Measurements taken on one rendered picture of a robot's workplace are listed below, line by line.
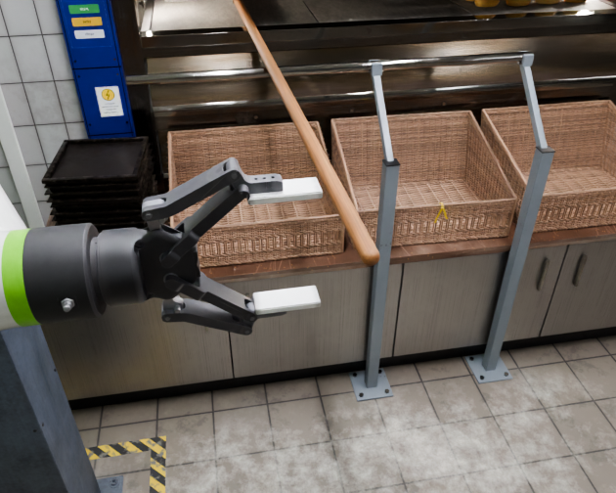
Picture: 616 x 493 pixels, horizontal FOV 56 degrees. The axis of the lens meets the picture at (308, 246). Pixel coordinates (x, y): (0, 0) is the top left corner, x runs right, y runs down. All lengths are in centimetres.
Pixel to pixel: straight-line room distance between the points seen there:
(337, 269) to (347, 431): 60
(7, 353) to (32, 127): 108
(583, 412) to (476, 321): 50
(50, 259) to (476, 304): 183
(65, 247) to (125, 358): 156
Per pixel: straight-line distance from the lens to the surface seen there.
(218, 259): 189
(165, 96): 214
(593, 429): 239
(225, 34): 209
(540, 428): 232
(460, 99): 239
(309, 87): 217
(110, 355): 210
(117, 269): 56
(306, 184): 56
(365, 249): 91
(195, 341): 205
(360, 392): 226
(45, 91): 220
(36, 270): 56
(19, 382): 143
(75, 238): 57
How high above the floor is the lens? 173
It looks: 36 degrees down
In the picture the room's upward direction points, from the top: straight up
